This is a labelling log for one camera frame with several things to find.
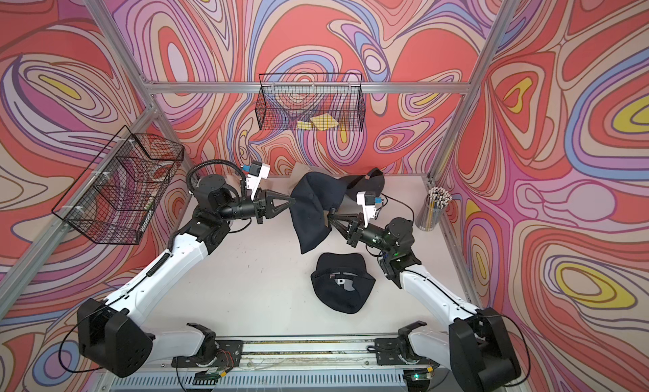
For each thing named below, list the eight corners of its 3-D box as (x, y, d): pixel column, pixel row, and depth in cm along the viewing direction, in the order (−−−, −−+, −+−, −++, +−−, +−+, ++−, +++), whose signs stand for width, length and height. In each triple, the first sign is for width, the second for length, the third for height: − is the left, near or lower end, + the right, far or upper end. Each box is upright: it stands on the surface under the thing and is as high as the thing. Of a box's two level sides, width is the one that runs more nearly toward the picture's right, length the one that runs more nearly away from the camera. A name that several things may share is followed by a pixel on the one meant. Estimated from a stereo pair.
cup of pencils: (416, 233, 104) (432, 202, 88) (412, 218, 109) (427, 186, 93) (434, 233, 104) (453, 202, 88) (429, 218, 109) (447, 186, 93)
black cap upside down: (311, 313, 82) (310, 306, 77) (313, 257, 95) (312, 248, 90) (374, 313, 82) (377, 306, 77) (367, 257, 95) (370, 248, 90)
